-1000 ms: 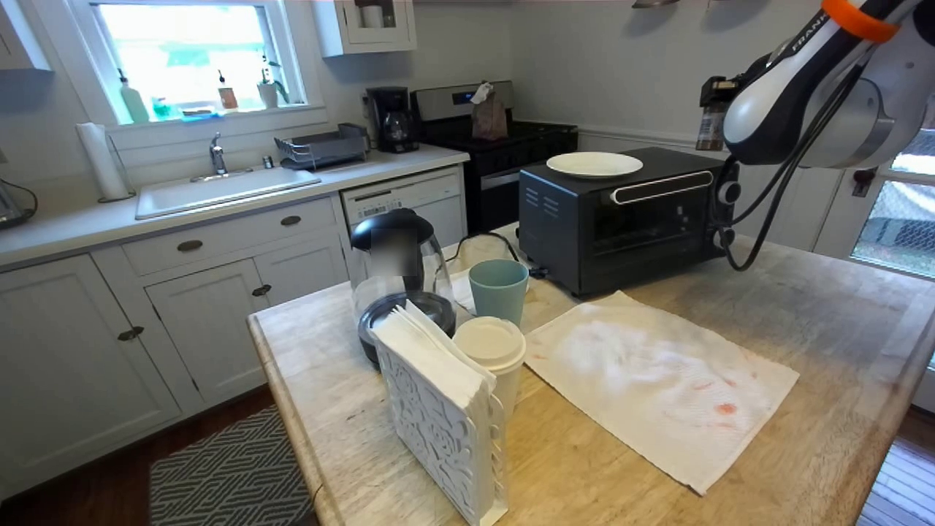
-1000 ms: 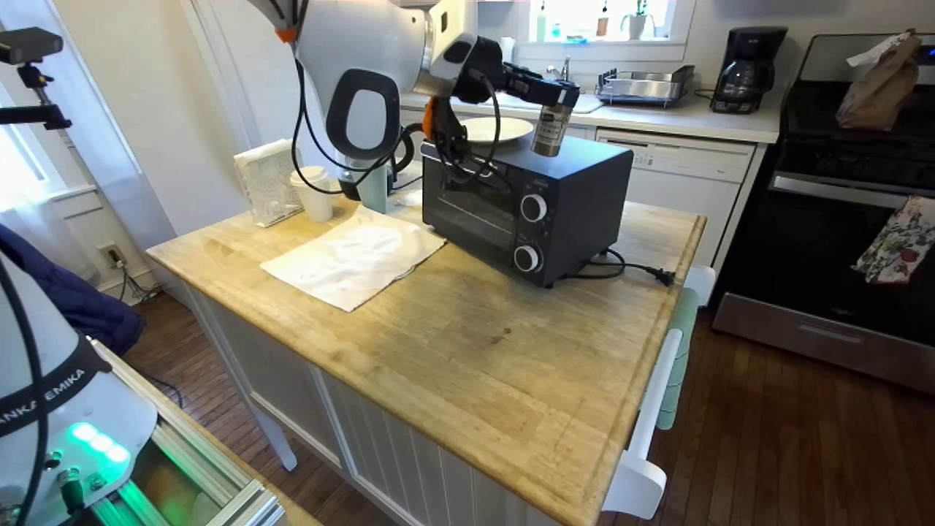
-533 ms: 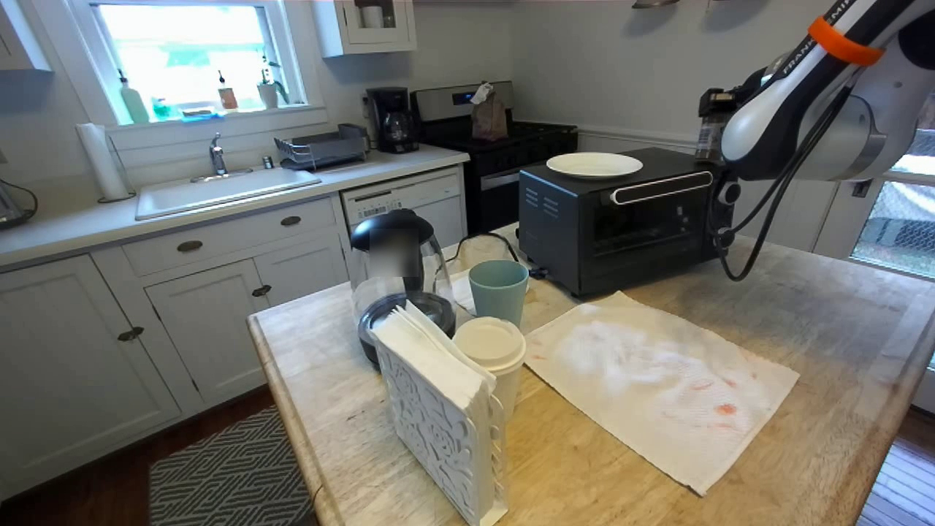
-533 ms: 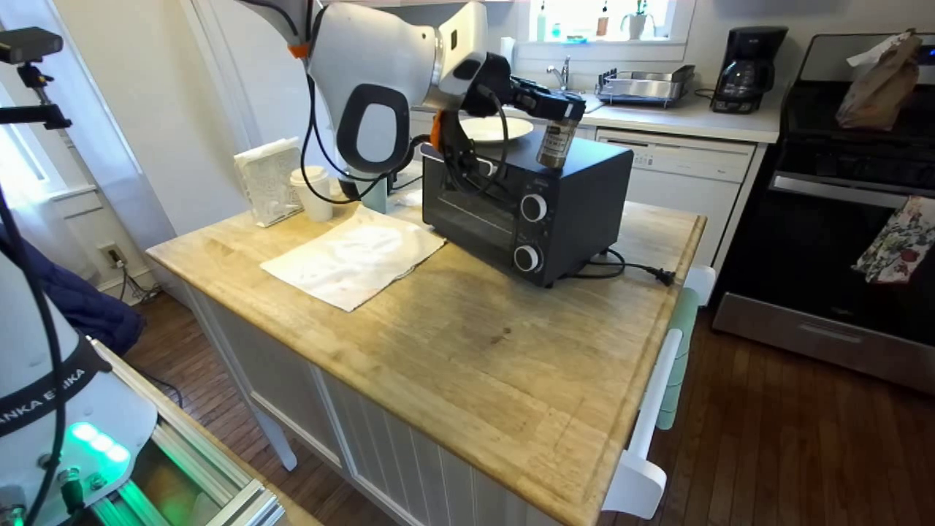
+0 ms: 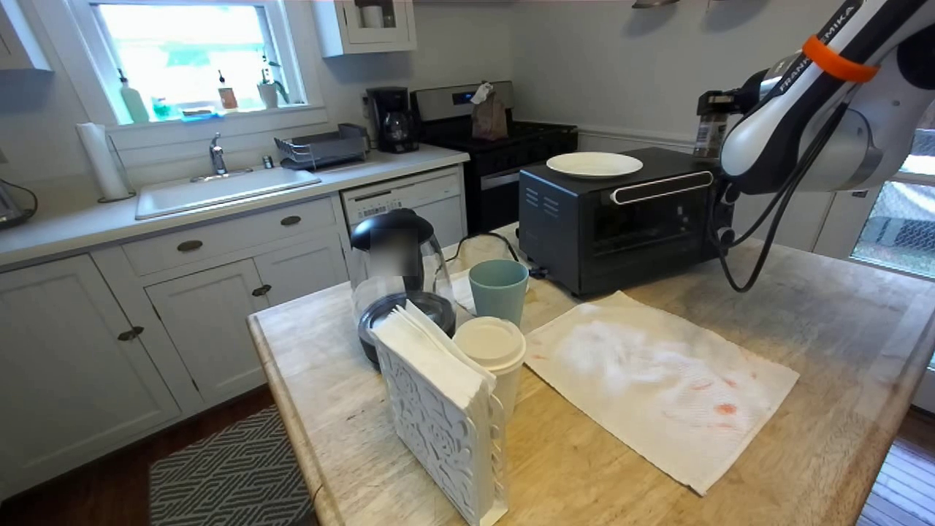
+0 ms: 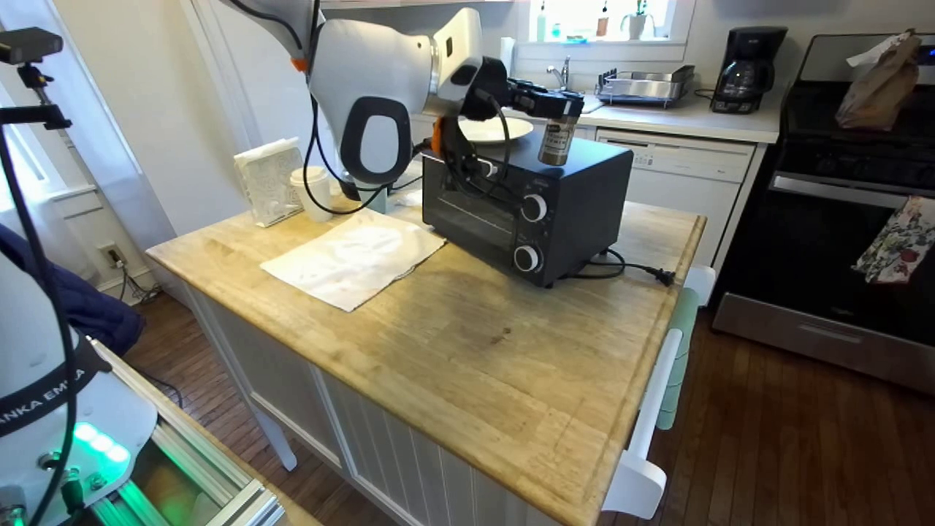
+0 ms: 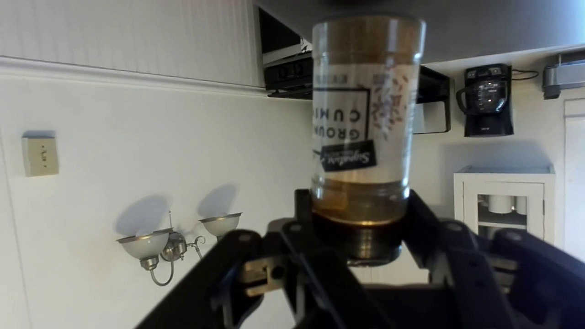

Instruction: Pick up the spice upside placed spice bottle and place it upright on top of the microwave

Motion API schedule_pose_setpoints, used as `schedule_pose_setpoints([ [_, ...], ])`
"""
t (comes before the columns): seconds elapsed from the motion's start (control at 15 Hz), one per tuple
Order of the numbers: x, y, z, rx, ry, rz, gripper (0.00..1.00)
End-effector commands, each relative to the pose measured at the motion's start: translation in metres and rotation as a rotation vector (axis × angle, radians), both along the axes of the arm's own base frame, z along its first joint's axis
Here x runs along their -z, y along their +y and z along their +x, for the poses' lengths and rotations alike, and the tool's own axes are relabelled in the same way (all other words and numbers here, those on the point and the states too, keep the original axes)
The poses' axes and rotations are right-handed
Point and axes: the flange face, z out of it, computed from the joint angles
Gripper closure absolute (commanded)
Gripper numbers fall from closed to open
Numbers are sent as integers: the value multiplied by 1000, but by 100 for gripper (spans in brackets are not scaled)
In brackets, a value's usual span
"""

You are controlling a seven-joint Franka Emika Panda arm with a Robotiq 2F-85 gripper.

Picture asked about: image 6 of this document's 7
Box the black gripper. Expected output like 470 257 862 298
464 54 588 127

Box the brown spice bottle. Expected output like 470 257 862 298
534 116 578 167

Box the white kitchen sink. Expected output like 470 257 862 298
572 87 607 116

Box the chrome sink faucet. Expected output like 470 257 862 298
545 54 578 97

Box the white paper towel roll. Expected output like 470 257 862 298
495 35 521 75

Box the grey dish rack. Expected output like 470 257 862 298
593 60 702 111

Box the black toaster oven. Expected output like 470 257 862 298
419 127 638 291

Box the white dishwasher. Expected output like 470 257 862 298
593 126 761 271

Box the black coffee maker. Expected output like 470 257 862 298
708 24 793 116

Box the white cloth placemat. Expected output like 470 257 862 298
258 205 450 316

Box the teal hanging towel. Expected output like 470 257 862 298
656 282 705 436

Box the black kitchen stove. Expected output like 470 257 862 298
710 31 935 398

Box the brown paper bag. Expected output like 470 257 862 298
834 25 924 133

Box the floral dish towel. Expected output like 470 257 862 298
851 195 935 288

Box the white wooden kitchen island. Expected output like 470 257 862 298
144 192 718 526

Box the blue fabric cover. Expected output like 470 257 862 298
0 222 147 358

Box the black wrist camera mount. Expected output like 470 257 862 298
473 53 518 97

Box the black oven power cable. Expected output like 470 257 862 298
568 246 677 288

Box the white floor wall outlet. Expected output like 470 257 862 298
96 238 131 274

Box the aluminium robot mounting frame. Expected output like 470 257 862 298
86 333 325 526

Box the black camera on tripod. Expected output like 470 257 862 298
0 24 77 133

